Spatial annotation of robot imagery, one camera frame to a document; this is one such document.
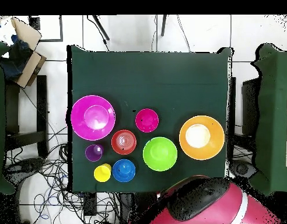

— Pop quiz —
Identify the green bowl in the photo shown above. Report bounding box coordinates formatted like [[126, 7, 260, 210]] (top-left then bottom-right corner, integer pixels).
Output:
[[142, 136, 179, 172]]

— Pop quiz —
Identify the small crimson bowl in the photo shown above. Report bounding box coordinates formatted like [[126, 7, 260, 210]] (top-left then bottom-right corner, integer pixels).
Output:
[[134, 108, 160, 133]]

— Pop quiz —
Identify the small red-orange bowl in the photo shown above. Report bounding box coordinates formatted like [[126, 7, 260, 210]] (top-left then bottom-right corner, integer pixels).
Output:
[[110, 129, 138, 156]]

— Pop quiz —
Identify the dark green table cloth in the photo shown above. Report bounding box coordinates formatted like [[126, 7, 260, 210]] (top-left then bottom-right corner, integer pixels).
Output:
[[66, 44, 234, 194]]

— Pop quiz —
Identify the small dark blue bowl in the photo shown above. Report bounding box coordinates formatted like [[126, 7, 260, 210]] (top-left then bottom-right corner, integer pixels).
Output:
[[111, 159, 137, 183]]

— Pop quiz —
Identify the large pink bowl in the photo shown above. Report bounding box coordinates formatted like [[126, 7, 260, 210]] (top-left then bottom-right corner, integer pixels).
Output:
[[70, 94, 117, 142]]

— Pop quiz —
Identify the purple cup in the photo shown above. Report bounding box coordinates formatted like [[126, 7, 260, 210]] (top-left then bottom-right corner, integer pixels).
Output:
[[85, 143, 104, 162]]

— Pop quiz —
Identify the yellow cup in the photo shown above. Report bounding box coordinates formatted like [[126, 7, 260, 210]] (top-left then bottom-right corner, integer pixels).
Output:
[[93, 163, 112, 183]]

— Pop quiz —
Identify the large orange bowl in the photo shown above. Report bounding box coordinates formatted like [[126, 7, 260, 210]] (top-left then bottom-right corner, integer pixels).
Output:
[[178, 115, 225, 161]]

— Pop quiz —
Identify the black power brick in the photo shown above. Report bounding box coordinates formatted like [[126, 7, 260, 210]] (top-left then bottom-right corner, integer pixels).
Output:
[[83, 192, 97, 216]]

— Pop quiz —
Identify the black tripod leg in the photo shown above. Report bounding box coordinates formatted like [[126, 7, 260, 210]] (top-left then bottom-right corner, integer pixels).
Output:
[[160, 15, 168, 37], [92, 15, 110, 41]]

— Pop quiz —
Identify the grey base with black knob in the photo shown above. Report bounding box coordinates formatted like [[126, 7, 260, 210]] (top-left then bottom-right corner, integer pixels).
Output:
[[8, 157, 45, 179], [229, 159, 257, 180]]

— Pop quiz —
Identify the cardboard box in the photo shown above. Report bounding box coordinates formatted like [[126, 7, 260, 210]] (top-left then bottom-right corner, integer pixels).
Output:
[[0, 16, 47, 89]]

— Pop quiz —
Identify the dark blue cloth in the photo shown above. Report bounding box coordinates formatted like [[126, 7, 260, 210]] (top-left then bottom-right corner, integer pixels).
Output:
[[0, 34, 33, 80]]

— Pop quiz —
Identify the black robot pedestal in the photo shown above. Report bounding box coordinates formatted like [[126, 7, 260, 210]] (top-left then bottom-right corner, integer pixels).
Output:
[[118, 192, 158, 224]]

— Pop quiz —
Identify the tangle of cables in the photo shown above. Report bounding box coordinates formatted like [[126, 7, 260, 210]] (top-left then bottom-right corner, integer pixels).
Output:
[[5, 125, 121, 224]]

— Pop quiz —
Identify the black rectangular frame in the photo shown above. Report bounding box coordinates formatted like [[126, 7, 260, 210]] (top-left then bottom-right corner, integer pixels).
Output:
[[29, 15, 64, 43]]

